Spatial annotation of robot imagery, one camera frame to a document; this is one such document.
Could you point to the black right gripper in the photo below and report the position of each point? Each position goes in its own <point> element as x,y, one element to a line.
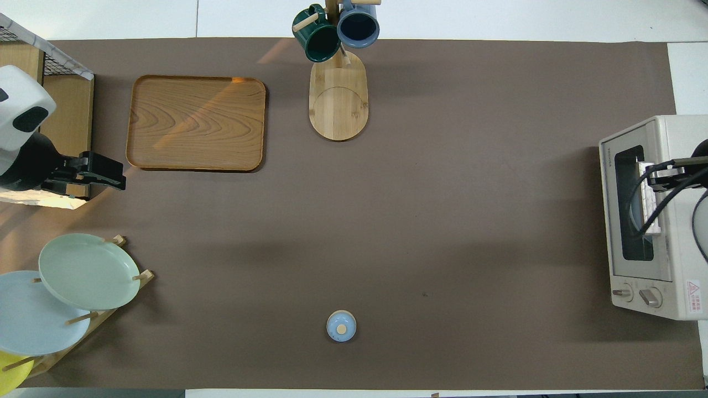
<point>675,178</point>

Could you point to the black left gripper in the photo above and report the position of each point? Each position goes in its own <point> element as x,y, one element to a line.
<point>99,168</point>

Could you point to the glass oven door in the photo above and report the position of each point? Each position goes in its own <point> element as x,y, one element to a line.
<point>636,251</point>

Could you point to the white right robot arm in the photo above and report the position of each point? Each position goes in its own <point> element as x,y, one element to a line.
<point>703,232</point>

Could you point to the white toaster oven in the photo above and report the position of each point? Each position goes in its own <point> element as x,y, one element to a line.
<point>683,260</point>

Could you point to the oven knob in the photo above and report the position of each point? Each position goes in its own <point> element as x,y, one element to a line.
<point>650,298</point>
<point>622,293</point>

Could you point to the wooden two-tier shelf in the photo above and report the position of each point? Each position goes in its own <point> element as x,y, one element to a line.
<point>66,110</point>

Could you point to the pale green plate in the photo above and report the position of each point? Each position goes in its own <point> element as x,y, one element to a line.
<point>88,271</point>

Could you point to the wooden plate rack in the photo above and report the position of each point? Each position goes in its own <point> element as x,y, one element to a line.
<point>145,275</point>

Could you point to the wooden serving tray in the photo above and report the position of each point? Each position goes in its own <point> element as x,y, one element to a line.
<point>193,124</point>

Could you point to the white folded cloth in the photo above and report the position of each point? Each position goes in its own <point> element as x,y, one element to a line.
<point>66,62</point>

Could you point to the light blue racked plate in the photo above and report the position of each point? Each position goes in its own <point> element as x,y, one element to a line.
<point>33,320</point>

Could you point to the yellow plate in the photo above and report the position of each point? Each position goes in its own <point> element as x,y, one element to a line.
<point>11,373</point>

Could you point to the brown table mat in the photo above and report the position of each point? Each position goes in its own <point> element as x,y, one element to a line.
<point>442,193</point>

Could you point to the wooden mug tree stand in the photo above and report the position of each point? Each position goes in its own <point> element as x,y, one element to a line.
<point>338,105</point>

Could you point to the dark green mug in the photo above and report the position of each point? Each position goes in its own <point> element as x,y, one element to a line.
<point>318,41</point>

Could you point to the small blue call bell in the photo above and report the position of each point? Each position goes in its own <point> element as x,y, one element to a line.
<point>341,326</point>

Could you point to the blue mug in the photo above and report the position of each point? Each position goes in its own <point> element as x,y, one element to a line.
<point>358,27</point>

